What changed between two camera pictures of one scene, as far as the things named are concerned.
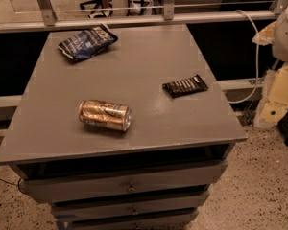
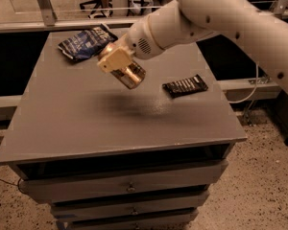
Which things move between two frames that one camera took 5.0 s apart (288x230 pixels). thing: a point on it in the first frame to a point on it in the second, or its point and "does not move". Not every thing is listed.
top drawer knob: x=132 y=189 does not move
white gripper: x=286 y=37 to x=138 y=42
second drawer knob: x=134 y=212 does not move
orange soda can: x=105 y=114 to x=132 y=75
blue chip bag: x=88 y=42 does not move
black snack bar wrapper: x=184 y=86 does not move
